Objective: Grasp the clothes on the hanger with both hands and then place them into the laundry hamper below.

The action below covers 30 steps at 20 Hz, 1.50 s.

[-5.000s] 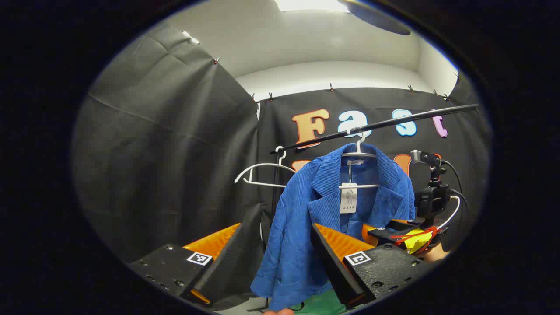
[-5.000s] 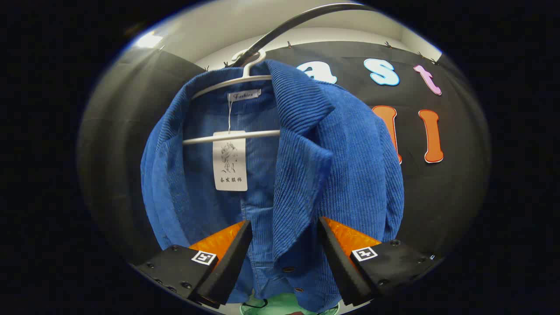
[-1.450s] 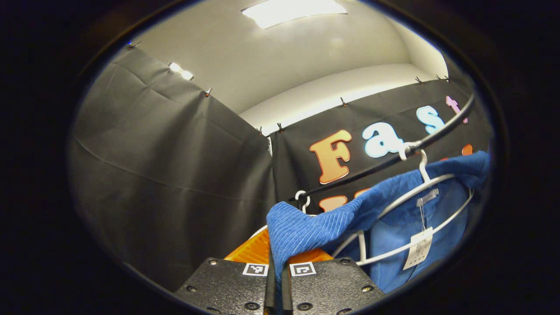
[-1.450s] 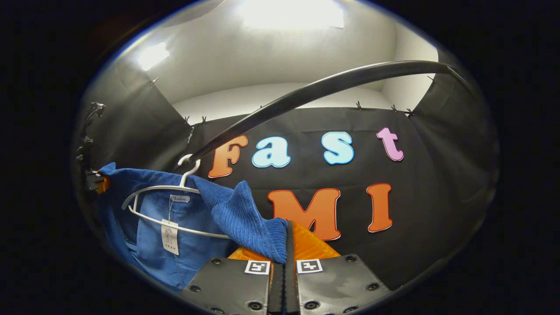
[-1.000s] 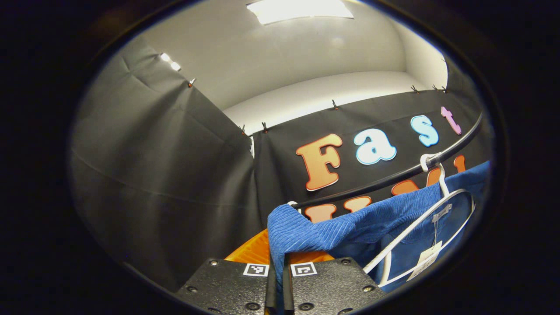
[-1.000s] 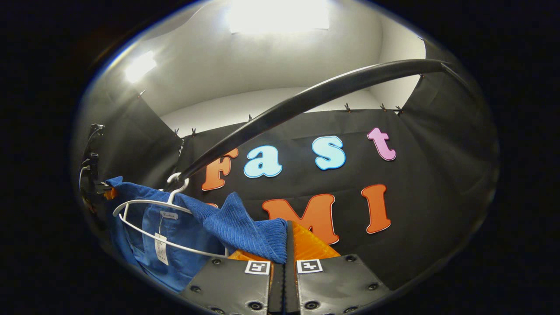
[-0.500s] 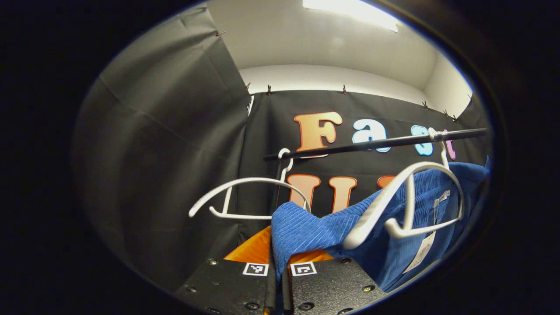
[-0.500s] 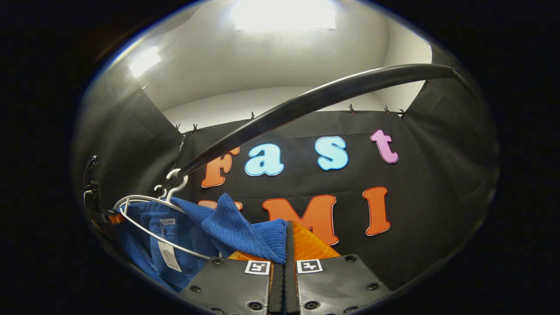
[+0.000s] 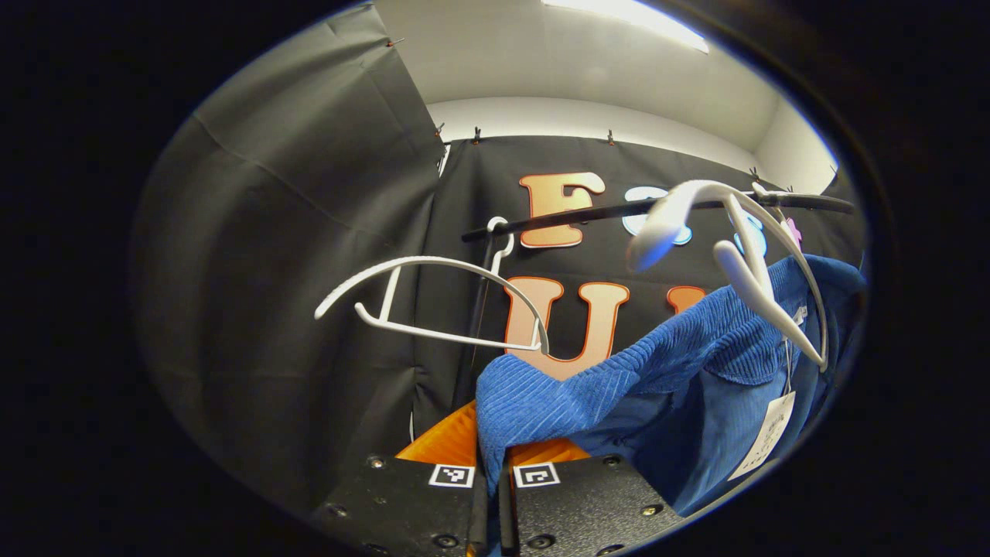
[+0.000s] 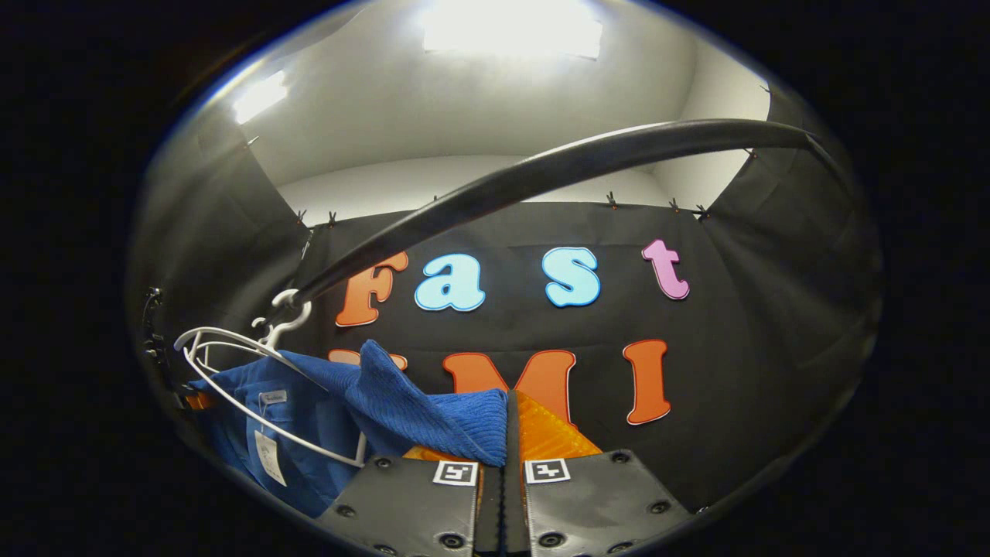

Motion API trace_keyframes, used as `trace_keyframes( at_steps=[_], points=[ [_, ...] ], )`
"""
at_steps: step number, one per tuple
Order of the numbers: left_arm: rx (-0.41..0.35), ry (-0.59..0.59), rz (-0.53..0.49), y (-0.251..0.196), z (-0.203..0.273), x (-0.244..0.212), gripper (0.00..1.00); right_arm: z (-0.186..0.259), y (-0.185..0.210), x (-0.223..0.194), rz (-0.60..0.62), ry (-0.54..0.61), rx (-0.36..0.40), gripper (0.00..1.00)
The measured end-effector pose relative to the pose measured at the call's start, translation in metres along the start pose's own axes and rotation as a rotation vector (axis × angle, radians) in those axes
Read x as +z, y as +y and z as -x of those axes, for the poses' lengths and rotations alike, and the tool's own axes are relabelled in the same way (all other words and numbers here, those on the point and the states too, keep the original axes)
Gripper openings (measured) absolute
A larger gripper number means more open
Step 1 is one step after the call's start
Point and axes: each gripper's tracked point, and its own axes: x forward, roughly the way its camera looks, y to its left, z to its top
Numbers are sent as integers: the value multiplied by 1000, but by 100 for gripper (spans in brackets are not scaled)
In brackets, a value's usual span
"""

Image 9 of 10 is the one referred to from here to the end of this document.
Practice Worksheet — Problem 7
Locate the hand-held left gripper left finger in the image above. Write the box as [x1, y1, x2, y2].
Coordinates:
[308, 398, 491, 557]

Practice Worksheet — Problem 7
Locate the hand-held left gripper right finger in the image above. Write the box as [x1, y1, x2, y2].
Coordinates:
[497, 438, 688, 557]

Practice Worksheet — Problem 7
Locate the blue corduroy jacket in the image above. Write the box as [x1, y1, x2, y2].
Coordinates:
[474, 254, 869, 557]

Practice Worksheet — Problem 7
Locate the white plastic hanger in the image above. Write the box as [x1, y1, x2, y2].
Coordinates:
[313, 217, 551, 357]
[625, 179, 830, 374]

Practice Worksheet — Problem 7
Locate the plain black backdrop cloth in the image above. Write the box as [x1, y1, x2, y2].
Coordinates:
[131, 4, 449, 511]

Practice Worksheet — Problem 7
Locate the black clothes rail bar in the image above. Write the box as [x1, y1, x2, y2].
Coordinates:
[462, 192, 856, 243]

